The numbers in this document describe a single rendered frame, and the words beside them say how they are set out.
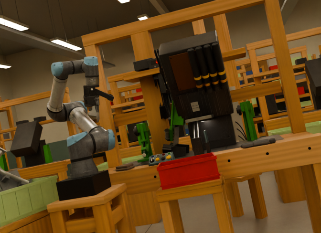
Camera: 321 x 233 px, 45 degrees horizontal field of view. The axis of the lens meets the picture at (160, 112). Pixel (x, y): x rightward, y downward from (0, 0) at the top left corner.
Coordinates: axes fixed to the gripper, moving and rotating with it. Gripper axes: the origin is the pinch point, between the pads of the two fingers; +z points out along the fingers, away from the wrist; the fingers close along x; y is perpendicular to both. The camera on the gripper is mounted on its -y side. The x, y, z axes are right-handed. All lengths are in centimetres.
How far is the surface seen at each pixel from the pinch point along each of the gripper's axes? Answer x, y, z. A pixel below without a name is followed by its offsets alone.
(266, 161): 19, -92, 26
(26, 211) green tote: 10, 42, 46
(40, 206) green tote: 3, 36, 47
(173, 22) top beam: -75, -59, -55
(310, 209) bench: -18, -142, 78
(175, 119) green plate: -27, -49, 8
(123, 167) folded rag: -14.0, -13.0, 34.0
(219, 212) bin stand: 41, -57, 43
